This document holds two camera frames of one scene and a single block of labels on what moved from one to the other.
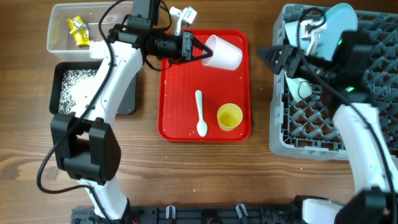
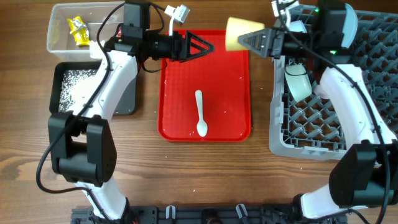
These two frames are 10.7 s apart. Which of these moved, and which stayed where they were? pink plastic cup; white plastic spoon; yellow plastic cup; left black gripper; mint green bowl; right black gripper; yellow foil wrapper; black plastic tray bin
Moved: yellow plastic cup; pink plastic cup; right black gripper
Stayed: left black gripper; white plastic spoon; yellow foil wrapper; black plastic tray bin; mint green bowl
